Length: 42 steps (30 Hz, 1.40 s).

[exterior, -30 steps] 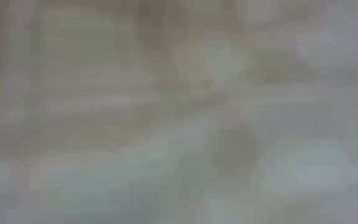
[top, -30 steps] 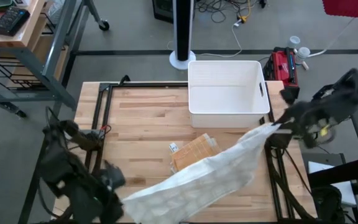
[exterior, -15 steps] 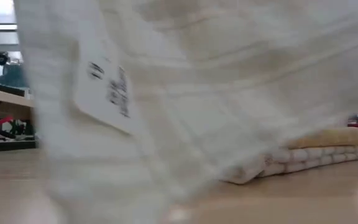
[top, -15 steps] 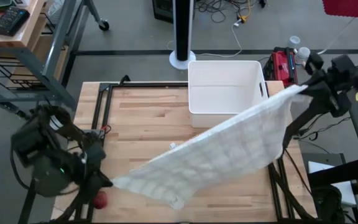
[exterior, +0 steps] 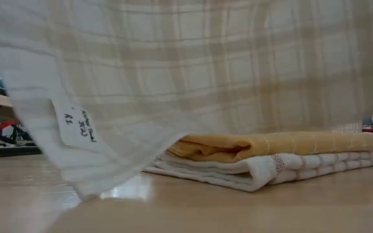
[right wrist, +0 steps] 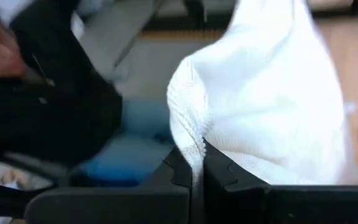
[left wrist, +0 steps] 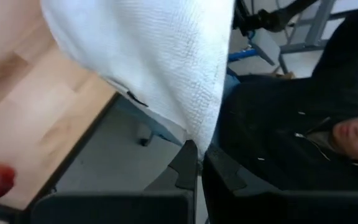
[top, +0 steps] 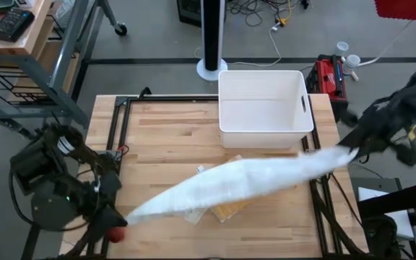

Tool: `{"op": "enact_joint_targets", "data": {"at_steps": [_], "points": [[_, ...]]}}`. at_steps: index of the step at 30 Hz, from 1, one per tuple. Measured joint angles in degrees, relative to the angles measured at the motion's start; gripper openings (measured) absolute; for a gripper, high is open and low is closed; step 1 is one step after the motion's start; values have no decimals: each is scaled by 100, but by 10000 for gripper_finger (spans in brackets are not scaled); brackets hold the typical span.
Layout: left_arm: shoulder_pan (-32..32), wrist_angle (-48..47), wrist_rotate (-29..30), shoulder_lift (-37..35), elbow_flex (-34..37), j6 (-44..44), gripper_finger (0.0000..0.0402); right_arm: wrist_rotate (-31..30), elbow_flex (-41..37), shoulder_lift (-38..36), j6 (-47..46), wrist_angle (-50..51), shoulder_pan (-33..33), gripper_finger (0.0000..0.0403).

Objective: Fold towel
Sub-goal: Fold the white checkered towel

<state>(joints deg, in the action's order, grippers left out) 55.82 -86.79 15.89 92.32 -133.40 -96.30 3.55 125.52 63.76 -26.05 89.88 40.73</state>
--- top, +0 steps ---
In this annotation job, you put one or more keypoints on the black caster wheel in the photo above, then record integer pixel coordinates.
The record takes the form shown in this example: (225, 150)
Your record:
(121, 29)

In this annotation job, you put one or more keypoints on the black box on floor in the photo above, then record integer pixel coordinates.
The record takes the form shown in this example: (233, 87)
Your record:
(188, 11)

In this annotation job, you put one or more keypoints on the white perforated plastic basket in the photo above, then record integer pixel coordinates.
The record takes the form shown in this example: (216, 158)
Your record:
(265, 108)

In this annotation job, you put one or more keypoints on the red tool bag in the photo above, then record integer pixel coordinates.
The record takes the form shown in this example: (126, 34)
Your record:
(327, 79)

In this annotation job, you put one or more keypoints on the white paper sheet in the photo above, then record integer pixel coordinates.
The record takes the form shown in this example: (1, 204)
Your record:
(403, 220)

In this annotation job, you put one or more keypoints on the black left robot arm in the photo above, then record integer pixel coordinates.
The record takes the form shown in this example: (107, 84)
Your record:
(49, 187)

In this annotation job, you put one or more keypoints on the cream towel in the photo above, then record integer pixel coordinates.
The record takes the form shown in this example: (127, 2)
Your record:
(244, 180)

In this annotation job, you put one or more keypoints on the white and black tower fan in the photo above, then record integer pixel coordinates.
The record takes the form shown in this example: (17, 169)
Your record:
(211, 36)

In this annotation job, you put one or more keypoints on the black keypad device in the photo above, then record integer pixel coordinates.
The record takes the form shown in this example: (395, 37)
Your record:
(13, 23)

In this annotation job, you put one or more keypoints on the green tray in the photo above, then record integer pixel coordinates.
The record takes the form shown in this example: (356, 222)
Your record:
(2, 4)

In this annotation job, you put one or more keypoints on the white plastic jar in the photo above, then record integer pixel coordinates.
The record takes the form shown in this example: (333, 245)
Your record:
(351, 63)
(341, 48)

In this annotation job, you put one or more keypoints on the wooden workbench with steel frame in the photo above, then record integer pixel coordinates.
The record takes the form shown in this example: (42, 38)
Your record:
(20, 39)

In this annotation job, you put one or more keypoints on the small red round object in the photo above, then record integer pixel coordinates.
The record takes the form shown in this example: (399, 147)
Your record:
(116, 234)

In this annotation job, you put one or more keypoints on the white towel with red stripes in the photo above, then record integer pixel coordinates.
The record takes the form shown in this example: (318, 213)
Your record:
(193, 216)

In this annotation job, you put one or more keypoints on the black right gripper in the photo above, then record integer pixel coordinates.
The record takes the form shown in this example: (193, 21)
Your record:
(381, 122)

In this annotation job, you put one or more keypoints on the yellow checked towel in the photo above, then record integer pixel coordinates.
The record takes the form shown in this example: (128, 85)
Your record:
(229, 213)

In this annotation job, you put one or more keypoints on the red ribbed panel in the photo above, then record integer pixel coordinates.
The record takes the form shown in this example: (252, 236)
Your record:
(406, 9)

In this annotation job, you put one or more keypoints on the black bag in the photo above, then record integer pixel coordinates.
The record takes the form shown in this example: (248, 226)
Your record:
(381, 234)

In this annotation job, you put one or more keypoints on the black aluminium table frame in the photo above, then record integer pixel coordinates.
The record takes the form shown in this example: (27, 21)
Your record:
(172, 98)

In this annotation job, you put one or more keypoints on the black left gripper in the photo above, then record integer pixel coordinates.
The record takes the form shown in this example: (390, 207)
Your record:
(105, 191)

